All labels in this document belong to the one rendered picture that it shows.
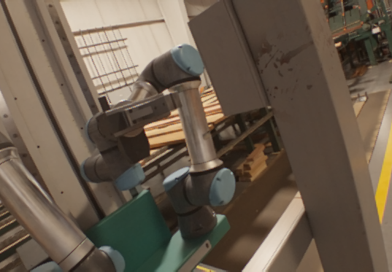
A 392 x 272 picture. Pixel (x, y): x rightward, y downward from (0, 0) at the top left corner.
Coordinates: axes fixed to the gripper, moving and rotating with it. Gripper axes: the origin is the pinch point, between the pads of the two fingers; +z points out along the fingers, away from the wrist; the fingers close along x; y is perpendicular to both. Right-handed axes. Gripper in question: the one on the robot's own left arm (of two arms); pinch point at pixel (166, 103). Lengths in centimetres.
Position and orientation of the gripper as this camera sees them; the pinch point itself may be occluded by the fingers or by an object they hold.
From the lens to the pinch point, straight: 40.1
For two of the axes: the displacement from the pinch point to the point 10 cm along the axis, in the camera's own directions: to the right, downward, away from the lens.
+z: 6.8, -1.4, -7.2
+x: 6.5, -3.4, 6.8
